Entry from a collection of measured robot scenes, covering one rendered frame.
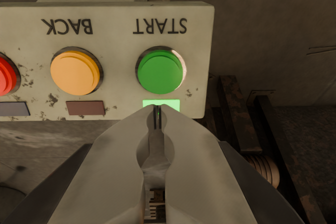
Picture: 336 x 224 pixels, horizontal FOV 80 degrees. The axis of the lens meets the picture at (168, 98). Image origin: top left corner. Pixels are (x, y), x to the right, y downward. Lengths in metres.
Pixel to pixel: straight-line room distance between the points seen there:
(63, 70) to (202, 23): 0.12
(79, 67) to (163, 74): 0.07
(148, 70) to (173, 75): 0.02
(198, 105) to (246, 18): 0.71
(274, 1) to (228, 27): 0.18
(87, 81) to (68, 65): 0.02
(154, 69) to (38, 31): 0.10
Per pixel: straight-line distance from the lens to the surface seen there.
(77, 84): 0.19
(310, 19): 1.01
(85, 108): 0.22
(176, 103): 0.20
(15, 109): 0.25
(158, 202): 2.47
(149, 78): 0.18
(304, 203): 0.98
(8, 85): 0.23
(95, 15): 0.18
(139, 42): 0.18
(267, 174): 0.78
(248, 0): 0.86
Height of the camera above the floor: 0.74
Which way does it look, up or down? 41 degrees down
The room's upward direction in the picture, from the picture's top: 178 degrees clockwise
